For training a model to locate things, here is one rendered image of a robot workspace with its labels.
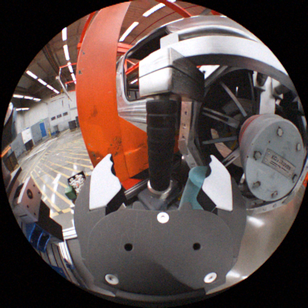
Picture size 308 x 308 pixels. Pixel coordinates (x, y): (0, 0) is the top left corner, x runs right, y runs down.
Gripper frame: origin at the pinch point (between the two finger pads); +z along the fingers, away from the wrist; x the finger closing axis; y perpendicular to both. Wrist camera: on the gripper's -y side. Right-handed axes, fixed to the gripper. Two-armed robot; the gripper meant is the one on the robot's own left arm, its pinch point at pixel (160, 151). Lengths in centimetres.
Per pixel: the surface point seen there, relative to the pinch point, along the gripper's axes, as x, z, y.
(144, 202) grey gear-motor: -8.2, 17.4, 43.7
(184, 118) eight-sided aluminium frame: 8.5, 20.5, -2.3
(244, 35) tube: 8.8, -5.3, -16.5
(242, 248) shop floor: 80, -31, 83
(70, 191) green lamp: -32.2, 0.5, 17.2
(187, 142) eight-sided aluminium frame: 10.1, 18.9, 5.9
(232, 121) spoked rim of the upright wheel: 26.9, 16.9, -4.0
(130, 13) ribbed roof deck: -149, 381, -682
